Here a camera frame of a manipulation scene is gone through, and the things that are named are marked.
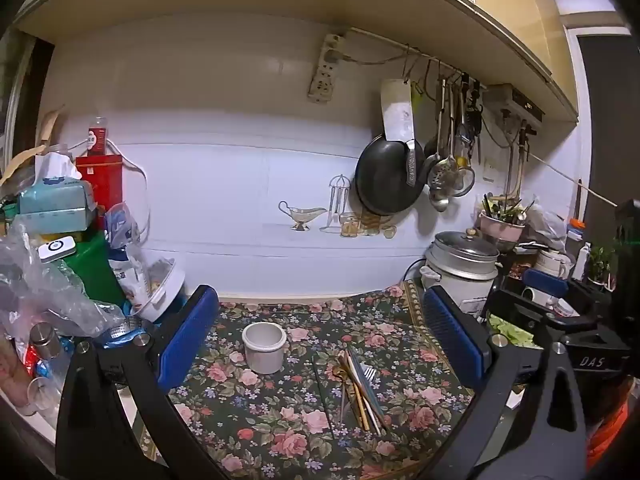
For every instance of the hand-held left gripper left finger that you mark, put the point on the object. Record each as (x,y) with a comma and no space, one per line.
(187,332)

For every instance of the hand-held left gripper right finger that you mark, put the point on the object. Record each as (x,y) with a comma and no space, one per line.
(452,335)

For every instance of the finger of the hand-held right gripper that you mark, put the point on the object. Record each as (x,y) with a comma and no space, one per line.
(530,310)
(545,280)

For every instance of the white ceramic cup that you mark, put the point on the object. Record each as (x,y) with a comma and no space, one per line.
(264,350)

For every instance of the teal chopstick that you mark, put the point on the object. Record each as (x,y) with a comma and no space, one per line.
(367,390)

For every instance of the white chopstick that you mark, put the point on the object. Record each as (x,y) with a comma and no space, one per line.
(364,400)

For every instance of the gold chopstick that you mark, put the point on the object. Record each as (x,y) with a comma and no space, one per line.
(355,400)
(372,422)

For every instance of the gold spoon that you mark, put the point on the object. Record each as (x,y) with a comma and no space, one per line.
(336,373)

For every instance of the bunch of kitchen utensils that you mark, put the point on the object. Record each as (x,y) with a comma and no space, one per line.
(505,210)

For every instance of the white mug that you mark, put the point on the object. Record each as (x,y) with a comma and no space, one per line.
(550,262)

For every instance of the green cloth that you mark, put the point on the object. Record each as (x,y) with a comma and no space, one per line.
(507,330)

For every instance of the white bottle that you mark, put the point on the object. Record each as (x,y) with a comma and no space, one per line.
(581,262)

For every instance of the white food container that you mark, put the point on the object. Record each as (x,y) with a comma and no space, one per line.
(162,292)

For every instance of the crumpled white plastic bag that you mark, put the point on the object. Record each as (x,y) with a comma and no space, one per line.
(547,225)

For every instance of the green potted plant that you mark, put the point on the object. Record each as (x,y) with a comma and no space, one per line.
(602,260)

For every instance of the silver rice cooker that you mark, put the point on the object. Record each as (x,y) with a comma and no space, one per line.
(462,272)

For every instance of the metal grater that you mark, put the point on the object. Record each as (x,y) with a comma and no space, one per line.
(120,332)

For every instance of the pink utensil holder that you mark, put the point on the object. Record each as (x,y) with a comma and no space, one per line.
(501,227)

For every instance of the silver fork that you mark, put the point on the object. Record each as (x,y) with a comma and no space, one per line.
(370,373)

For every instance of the blue and white bag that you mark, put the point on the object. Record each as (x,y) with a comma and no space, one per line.
(122,260)

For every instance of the wooden stick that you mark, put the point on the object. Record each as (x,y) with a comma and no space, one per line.
(570,180)

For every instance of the green box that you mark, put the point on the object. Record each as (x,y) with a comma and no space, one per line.
(92,267)

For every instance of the metal ladle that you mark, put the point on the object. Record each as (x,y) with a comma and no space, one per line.
(440,202)

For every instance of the floral tablecloth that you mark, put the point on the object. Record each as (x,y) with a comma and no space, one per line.
(280,425)

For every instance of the metal shaker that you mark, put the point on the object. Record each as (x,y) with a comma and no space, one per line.
(43,341)

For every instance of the metal slotted skimmer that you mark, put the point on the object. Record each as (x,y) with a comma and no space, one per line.
(442,177)

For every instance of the clear plastic bag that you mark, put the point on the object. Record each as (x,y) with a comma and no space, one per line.
(45,290)

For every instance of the red box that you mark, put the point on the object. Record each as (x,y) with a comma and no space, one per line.
(102,185)

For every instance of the black frying pan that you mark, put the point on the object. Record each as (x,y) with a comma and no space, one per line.
(387,177)

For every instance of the teal tissue pack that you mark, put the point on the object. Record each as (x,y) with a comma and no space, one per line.
(52,205)

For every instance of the brown paper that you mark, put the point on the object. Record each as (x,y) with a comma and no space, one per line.
(47,127)

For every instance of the white power strip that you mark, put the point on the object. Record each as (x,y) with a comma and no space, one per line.
(326,70)

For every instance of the grey wall appliance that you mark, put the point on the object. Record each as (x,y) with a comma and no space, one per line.
(515,102)

